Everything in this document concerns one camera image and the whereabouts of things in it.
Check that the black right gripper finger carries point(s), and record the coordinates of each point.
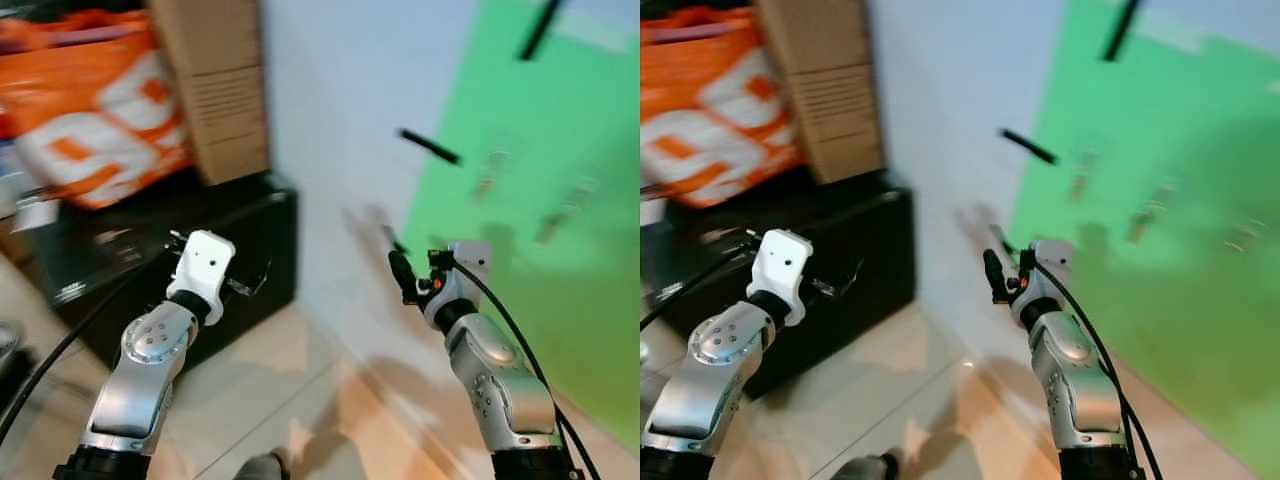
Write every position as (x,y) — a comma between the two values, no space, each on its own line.
(401,275)
(994,275)

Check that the black case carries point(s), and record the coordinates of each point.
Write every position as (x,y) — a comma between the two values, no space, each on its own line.
(110,250)
(880,260)

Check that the short black wall peg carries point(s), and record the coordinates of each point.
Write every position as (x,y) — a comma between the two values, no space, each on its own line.
(1028,146)
(430,146)

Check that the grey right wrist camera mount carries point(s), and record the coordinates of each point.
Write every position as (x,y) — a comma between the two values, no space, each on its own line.
(1050,265)
(465,270)

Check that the orange and white bag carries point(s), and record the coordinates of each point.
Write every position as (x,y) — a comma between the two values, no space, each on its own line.
(680,90)
(60,100)

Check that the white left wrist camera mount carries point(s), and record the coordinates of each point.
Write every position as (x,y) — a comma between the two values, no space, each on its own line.
(782,265)
(202,262)

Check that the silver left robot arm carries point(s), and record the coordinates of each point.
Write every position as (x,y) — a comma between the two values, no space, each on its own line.
(140,380)
(700,390)

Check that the silver metal hook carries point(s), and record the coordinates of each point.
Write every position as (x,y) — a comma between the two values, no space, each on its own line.
(490,175)
(1083,178)
(1150,212)
(560,215)
(1245,236)

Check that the grey robot foot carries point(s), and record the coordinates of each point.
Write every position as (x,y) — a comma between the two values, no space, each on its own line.
(865,467)
(262,467)

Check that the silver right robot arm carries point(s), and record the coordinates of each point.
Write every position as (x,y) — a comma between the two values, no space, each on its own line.
(500,385)
(1075,385)

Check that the green sheet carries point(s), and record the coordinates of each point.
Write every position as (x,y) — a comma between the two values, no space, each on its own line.
(1180,320)
(560,300)

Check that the brown cardboard box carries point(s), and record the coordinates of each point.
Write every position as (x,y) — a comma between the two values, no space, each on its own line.
(830,90)
(215,90)

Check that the long black wall bar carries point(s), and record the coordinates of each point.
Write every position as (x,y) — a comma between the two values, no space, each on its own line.
(538,32)
(1120,32)

